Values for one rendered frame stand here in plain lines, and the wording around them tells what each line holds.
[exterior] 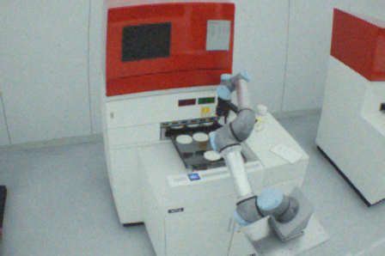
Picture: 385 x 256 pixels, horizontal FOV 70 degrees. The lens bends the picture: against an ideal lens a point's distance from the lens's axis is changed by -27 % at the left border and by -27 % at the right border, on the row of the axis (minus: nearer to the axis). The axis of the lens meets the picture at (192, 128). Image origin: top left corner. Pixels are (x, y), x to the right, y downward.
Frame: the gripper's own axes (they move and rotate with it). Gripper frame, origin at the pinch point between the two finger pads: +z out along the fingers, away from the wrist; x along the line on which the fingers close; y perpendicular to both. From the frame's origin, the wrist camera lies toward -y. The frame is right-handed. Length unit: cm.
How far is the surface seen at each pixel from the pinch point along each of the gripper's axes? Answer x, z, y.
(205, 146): 15.8, 7.4, 8.1
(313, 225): 62, 15, -74
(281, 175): 26, 10, -44
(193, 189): 61, 6, 0
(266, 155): 20.9, 0.8, -31.7
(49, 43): -47, -30, 205
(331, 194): -79, 97, -108
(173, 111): 7.6, -7.4, 33.3
